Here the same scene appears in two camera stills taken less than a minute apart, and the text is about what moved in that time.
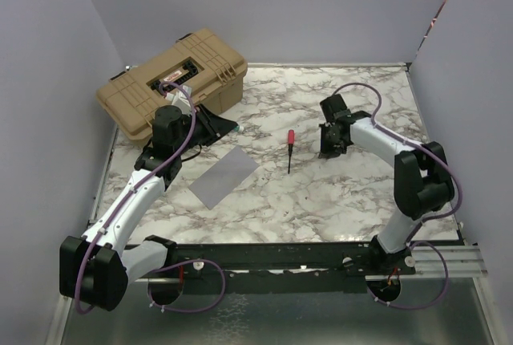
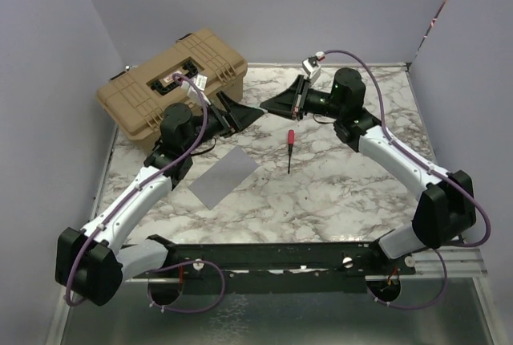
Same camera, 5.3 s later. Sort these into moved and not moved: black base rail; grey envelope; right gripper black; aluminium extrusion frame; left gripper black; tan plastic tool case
Moved: left gripper black; right gripper black
Not moved: black base rail; aluminium extrusion frame; grey envelope; tan plastic tool case
